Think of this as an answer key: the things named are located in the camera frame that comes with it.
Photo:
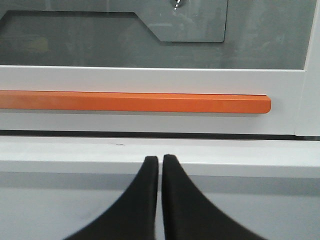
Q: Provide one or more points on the white fume hood base cabinet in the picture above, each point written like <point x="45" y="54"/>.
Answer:
<point x="52" y="186"/>

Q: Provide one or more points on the white framed glass sash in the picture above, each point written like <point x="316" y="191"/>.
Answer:
<point x="222" y="47"/>

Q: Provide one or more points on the orange sash handle bar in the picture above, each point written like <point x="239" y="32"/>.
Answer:
<point x="135" y="102"/>

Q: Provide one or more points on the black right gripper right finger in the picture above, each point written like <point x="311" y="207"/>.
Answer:
<point x="189" y="215"/>

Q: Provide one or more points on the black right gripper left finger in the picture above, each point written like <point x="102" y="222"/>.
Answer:
<point x="132" y="215"/>

